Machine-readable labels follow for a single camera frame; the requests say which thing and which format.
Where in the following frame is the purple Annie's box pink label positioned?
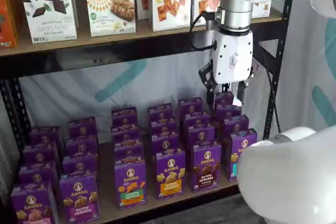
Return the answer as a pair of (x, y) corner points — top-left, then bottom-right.
(23, 142), (60, 166)
(10, 181), (56, 224)
(18, 161), (60, 186)
(29, 126), (63, 146)

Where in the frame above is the purple Annie's box orange label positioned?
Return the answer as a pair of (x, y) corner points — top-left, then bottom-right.
(151, 131), (181, 154)
(150, 117), (178, 135)
(154, 148), (187, 200)
(147, 104), (176, 121)

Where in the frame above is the wooden shelf board under crackers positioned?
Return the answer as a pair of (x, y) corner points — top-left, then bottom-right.
(0, 7), (284, 57)

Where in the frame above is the orange snack box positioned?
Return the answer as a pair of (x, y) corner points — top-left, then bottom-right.
(0, 0), (18, 49)

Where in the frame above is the black metal shelf rack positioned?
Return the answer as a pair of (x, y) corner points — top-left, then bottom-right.
(0, 0), (293, 224)

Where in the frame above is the white sweet thins box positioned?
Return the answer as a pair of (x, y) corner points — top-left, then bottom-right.
(16, 0), (79, 44)

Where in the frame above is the purple Annie's box teal label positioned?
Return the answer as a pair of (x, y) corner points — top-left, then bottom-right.
(214, 91), (235, 107)
(215, 104), (243, 120)
(227, 129), (258, 182)
(222, 114), (250, 135)

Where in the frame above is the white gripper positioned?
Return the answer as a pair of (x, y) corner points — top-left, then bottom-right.
(198, 28), (255, 111)

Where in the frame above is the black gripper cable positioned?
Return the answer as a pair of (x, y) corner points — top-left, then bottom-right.
(189, 10), (218, 51)

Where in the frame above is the wooden shelf board under Annie's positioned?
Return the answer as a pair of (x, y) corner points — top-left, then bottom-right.
(51, 126), (241, 223)

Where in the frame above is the white teal-patterned backdrop cloth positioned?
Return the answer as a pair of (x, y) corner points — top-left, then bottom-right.
(0, 0), (336, 209)

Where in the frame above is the cream Simple Mills bar box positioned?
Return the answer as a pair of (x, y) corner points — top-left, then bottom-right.
(85, 0), (137, 38)

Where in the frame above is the thin black hanging cable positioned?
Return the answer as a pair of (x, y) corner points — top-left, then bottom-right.
(253, 57), (283, 133)

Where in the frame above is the purple Annie's box brown label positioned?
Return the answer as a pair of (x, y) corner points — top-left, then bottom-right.
(178, 97), (204, 116)
(191, 140), (223, 193)
(185, 123), (216, 146)
(183, 112), (212, 127)

